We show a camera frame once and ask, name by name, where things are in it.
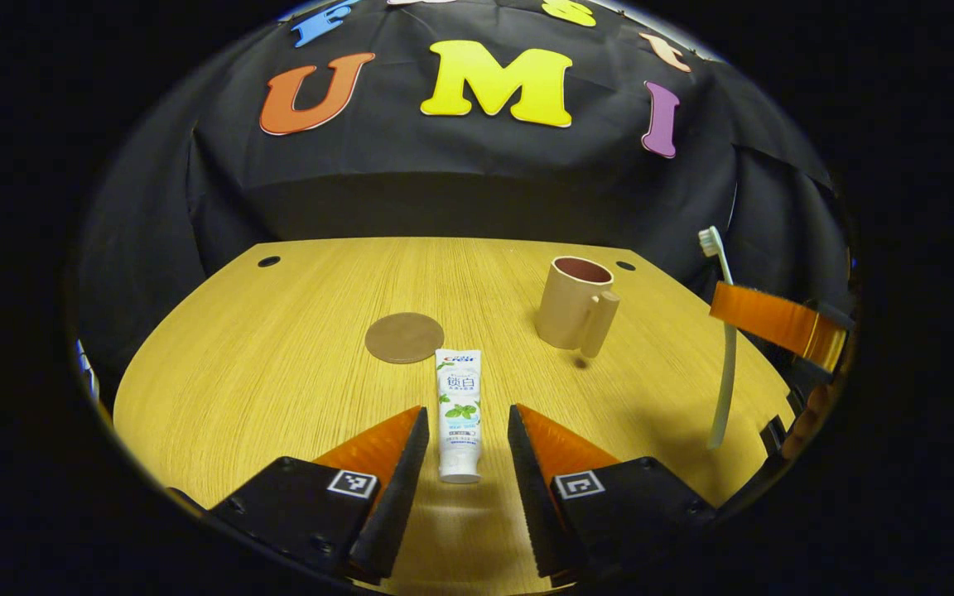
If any white toothbrush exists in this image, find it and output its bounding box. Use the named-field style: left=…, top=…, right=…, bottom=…
left=698, top=226, right=739, bottom=450

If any beige cup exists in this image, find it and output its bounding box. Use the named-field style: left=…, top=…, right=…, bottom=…
left=536, top=256, right=620, bottom=358

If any black backdrop cloth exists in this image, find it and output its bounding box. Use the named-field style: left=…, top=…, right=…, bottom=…
left=75, top=0, right=855, bottom=398

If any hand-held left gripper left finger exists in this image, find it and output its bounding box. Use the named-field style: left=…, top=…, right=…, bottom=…
left=208, top=406, right=431, bottom=584

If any brown round coaster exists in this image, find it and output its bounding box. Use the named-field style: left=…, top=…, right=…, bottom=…
left=364, top=312, right=446, bottom=365

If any white toothpaste tube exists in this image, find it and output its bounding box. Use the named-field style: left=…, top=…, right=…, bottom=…
left=434, top=348, right=484, bottom=485

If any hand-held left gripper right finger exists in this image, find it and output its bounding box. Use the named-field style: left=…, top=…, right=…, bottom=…
left=507, top=404, right=720, bottom=580

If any wooden desktop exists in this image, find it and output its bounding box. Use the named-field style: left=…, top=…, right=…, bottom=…
left=113, top=237, right=797, bottom=596

